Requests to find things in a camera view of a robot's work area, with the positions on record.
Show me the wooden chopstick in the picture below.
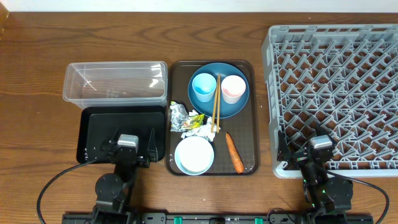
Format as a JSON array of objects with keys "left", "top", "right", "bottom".
[
  {"left": 211, "top": 74, "right": 220, "bottom": 133},
  {"left": 216, "top": 73, "right": 221, "bottom": 133}
]

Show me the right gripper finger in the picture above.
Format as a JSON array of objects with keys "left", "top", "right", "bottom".
[
  {"left": 277, "top": 130, "right": 291, "bottom": 162},
  {"left": 314, "top": 124, "right": 331, "bottom": 139}
]

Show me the clear plastic bin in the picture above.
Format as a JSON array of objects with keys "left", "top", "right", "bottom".
[{"left": 63, "top": 61, "right": 168, "bottom": 109}]

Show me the foil wrapper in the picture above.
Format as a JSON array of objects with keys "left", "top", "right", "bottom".
[{"left": 170, "top": 101, "right": 205, "bottom": 132}]

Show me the dark blue plate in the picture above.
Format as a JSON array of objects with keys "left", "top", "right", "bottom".
[{"left": 188, "top": 63, "right": 250, "bottom": 119}]

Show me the light blue bowl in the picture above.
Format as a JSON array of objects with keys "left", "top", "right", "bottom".
[{"left": 175, "top": 136, "right": 215, "bottom": 175}]

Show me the grey dishwasher rack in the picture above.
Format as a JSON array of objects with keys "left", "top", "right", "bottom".
[{"left": 261, "top": 24, "right": 397, "bottom": 179}]

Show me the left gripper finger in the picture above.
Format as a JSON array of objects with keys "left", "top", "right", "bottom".
[
  {"left": 147, "top": 128, "right": 159, "bottom": 162},
  {"left": 101, "top": 128, "right": 119, "bottom": 152}
]

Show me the black plastic tray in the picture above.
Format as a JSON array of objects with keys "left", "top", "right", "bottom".
[{"left": 76, "top": 106, "right": 166, "bottom": 164}]

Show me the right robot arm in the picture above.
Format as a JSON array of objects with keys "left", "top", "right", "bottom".
[{"left": 277, "top": 127, "right": 353, "bottom": 223}]

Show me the pink cup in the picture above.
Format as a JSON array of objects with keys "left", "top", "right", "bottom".
[{"left": 221, "top": 75, "right": 246, "bottom": 104}]

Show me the right wooden chopstick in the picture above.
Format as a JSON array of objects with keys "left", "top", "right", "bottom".
[{"left": 216, "top": 73, "right": 221, "bottom": 133}]

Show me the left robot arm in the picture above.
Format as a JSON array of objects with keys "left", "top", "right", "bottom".
[{"left": 90, "top": 129, "right": 159, "bottom": 224}]

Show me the light blue cup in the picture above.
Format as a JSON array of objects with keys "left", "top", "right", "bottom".
[{"left": 192, "top": 73, "right": 216, "bottom": 103}]

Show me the orange carrot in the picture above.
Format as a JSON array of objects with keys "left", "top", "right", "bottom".
[{"left": 226, "top": 133, "right": 244, "bottom": 174}]

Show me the white tissue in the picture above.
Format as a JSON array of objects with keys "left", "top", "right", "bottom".
[{"left": 181, "top": 110, "right": 221, "bottom": 142}]

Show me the left wooden chopstick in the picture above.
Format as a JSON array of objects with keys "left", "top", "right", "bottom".
[{"left": 211, "top": 74, "right": 220, "bottom": 133}]

